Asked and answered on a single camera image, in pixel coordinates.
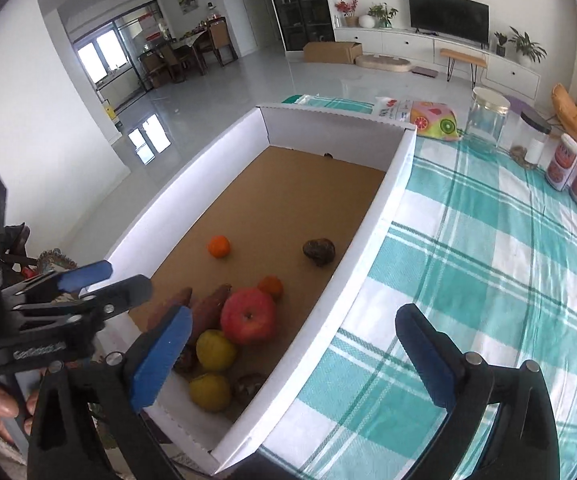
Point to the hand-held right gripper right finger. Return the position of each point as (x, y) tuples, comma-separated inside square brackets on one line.
[(426, 355)]

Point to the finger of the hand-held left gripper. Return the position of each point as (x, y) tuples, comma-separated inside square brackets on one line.
[(88, 272), (123, 290)]

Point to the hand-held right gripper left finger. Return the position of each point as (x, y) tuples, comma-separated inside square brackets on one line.
[(161, 355)]

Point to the reddish brown sweet potato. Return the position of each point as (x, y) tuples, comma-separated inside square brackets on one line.
[(168, 305), (211, 310)]

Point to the small yellow citrus fruit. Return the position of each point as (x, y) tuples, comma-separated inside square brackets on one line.
[(217, 350)]

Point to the large yellow citrus fruit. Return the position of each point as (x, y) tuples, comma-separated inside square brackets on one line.
[(210, 392)]

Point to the dark brown round fruit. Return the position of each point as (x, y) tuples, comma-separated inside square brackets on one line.
[(319, 251), (249, 388)]

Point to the red apple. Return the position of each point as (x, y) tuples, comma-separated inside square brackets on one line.
[(248, 316)]

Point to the small orange tangerine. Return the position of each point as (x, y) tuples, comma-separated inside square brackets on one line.
[(218, 246), (271, 287)]

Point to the white cardboard box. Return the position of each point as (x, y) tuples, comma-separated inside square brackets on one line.
[(288, 200)]

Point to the teal checkered tablecloth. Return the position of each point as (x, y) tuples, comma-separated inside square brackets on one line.
[(468, 260)]

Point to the brown dining chair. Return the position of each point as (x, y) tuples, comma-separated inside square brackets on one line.
[(161, 67), (221, 40)]

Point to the fruit print tissue pack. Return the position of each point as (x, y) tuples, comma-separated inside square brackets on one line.
[(436, 121)]

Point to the clear jar black lid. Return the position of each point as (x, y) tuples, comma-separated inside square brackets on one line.
[(521, 132)]

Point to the glass jar white lid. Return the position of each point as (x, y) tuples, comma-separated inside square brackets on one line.
[(486, 120)]

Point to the white red plastic packet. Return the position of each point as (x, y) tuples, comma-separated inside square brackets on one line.
[(393, 109)]

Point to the dark dining table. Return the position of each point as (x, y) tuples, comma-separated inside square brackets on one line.
[(191, 45)]

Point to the dark floor mat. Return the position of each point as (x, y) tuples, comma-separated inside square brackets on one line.
[(424, 72)]

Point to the beige pet bed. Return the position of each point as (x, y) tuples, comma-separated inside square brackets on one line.
[(383, 63)]

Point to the wooden bench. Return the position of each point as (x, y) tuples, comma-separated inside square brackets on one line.
[(463, 56)]

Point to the white television cabinet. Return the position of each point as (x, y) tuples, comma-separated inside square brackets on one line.
[(398, 42)]

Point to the brown cardboard box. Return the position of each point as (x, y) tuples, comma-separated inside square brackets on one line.
[(331, 52)]

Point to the small green potted plant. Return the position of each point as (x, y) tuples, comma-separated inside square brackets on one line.
[(500, 42)]

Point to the large green potted plant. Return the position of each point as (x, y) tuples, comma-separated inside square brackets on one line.
[(527, 45)]

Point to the black display cabinet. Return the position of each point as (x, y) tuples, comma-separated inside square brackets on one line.
[(298, 5)]

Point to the white round vase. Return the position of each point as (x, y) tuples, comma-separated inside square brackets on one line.
[(366, 21)]

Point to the black television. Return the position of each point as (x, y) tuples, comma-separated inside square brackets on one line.
[(448, 15)]

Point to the green leafy table plant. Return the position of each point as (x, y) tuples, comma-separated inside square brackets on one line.
[(382, 14)]

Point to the red flower vase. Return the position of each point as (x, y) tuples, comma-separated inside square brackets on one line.
[(347, 10)]

